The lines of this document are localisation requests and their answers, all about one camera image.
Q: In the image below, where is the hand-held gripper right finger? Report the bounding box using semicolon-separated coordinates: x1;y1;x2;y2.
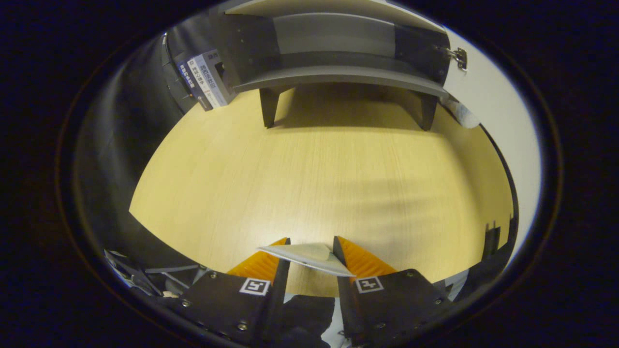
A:
333;236;454;348

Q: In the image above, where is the white and blue plastic packet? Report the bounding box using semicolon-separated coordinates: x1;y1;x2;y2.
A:
442;97;482;129

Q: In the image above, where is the white and blue tube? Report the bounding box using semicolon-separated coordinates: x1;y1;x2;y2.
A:
257;243;357;277

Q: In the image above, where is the metal door hinge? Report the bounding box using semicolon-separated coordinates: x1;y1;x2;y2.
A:
435;45;468;72

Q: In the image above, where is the white cabinet door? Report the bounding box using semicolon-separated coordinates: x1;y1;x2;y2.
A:
435;27;542;264

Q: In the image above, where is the dark grey cabinet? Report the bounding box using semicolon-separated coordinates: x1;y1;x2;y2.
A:
213;0;453;132

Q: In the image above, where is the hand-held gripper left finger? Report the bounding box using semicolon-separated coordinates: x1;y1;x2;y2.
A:
162;237;292;345

